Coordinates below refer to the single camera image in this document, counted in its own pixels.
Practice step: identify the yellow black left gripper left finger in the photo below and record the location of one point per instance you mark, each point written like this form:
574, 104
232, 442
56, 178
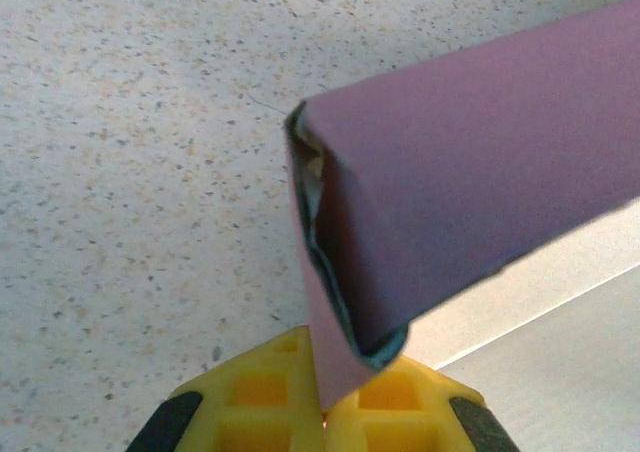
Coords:
250, 402

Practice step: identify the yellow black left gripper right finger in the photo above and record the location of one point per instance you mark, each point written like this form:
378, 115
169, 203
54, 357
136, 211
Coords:
410, 412

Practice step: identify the white paper box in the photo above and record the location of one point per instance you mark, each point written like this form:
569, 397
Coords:
550, 372

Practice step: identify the pink paper box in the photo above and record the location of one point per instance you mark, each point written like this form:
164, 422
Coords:
475, 147

